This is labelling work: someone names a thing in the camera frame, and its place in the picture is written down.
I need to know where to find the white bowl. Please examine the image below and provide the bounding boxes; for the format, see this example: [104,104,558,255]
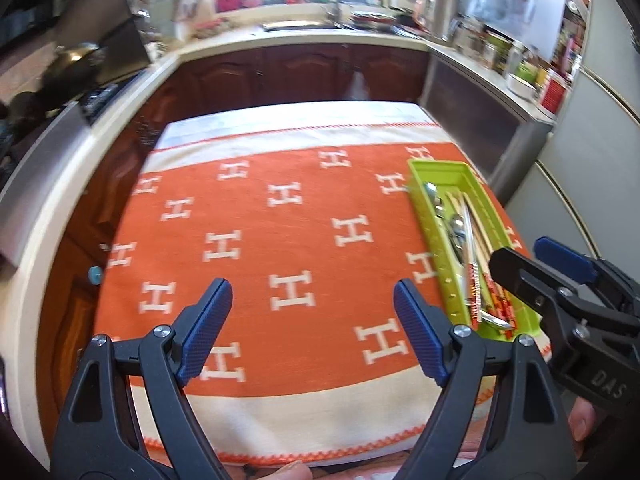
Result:
[506,72,538,101]

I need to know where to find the dark wooden kitchen cabinets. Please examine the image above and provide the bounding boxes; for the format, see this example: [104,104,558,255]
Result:
[35,42,431,361]

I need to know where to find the stainless steel cabinet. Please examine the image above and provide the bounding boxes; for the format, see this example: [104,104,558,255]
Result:
[422,52,553,201]

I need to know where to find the red label white container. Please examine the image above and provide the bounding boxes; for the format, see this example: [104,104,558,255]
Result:
[537,67,571,113]

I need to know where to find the green plastic utensil tray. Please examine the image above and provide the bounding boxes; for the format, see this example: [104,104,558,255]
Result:
[406,157,543,343]

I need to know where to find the person's right hand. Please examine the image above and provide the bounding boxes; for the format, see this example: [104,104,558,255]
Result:
[570,400,603,458]

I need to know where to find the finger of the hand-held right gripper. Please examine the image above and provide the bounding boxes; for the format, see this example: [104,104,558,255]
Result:
[533,236,640,312]
[488,246,588,342]

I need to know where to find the white ceramic spoon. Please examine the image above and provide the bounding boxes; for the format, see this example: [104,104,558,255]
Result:
[461,195,478,281]

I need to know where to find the kitchen sink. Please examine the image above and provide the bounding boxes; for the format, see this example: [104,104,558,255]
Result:
[262,19,336,32]

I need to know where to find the person's left hand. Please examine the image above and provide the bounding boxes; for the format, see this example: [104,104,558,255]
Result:
[244,460,313,480]

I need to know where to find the beige kitchen countertop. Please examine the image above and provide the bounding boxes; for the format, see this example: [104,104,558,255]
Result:
[0,25,556,411]

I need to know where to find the grey refrigerator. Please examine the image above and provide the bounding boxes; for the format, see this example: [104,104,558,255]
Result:
[505,0,640,281]

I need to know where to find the bundle of chopsticks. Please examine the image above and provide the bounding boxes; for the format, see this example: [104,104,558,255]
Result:
[445,190,516,328]

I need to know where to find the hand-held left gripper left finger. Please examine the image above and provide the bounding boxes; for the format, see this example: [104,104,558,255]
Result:
[52,277,235,480]

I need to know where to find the pale leaf print tablecloth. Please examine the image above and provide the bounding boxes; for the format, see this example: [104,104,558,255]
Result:
[155,101,436,151]

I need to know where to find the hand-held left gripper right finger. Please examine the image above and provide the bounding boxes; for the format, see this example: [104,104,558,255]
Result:
[392,278,576,480]

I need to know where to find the clear hanging plastic bag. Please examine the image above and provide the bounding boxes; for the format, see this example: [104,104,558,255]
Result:
[345,70,373,103]

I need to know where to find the orange letter print blanket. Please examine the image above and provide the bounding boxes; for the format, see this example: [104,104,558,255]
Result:
[92,122,551,466]

